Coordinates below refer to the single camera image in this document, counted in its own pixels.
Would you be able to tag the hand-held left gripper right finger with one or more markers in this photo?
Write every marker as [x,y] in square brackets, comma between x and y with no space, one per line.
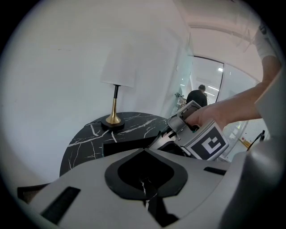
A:
[196,179]

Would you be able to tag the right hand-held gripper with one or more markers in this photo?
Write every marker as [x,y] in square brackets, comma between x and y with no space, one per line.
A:
[210,145]

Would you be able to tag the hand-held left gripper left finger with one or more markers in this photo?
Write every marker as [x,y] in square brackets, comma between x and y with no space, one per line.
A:
[89,179]

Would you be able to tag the person's right forearm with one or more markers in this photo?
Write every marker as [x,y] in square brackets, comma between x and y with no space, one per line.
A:
[241,105]

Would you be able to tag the person's right hand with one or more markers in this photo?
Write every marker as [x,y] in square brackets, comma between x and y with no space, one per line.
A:
[207,114]

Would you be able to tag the glass partition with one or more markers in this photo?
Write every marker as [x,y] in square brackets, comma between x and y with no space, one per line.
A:
[185,73]

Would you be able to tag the white shade brass table lamp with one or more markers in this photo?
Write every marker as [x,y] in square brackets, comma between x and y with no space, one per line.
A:
[118,67]

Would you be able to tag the person's white shirt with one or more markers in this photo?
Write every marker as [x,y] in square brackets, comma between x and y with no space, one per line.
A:
[272,100]

